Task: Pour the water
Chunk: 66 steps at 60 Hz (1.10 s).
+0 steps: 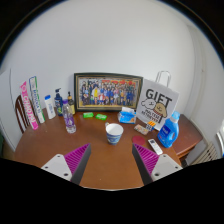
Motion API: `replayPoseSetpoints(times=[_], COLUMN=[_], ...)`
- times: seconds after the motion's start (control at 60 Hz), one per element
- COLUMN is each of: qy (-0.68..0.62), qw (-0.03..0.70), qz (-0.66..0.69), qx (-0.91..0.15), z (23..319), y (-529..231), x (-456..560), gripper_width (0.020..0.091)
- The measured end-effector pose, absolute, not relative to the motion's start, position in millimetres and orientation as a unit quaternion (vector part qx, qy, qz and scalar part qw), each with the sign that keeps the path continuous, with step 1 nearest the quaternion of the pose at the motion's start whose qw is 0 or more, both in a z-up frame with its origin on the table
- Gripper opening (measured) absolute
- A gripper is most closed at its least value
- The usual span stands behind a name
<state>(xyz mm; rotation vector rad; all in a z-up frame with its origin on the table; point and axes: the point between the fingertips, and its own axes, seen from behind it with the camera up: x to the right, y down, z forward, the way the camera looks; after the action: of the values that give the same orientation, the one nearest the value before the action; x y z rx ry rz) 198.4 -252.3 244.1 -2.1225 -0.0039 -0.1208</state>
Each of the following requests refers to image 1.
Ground blue patterned white cup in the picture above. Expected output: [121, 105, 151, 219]
[105, 122, 125, 146]

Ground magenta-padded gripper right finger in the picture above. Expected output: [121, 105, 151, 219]
[132, 143, 184, 186]

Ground white green shuttlecock tube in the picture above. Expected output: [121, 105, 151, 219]
[28, 75, 46, 124]

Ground amber pump bottle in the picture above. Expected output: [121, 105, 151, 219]
[67, 91, 76, 116]

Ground small green packet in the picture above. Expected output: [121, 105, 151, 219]
[95, 113, 108, 121]
[82, 111, 95, 119]

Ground dark blue pump bottle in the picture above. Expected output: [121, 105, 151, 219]
[54, 87, 64, 117]

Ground white blue-capped lotion bottle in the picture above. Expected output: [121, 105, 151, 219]
[44, 94, 57, 120]

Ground pink shuttlecock tube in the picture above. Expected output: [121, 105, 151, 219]
[19, 80, 39, 131]

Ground small card pack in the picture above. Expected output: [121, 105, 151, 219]
[133, 123, 150, 136]

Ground white remote control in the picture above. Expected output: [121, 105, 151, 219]
[147, 138, 164, 156]

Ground blue detergent bottle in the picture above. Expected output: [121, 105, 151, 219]
[157, 110, 181, 149]

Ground blue tissue pack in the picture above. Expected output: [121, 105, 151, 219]
[117, 106, 138, 125]

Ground clear purple-capped water bottle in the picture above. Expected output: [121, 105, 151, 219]
[62, 99, 77, 134]

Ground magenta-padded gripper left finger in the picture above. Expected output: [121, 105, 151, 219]
[40, 143, 92, 185]

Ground framed group picture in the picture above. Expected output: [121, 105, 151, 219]
[73, 72, 144, 113]

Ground white paper gift bag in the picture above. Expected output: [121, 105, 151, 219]
[135, 70, 180, 132]

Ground white radiator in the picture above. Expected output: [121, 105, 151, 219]
[189, 141, 219, 166]

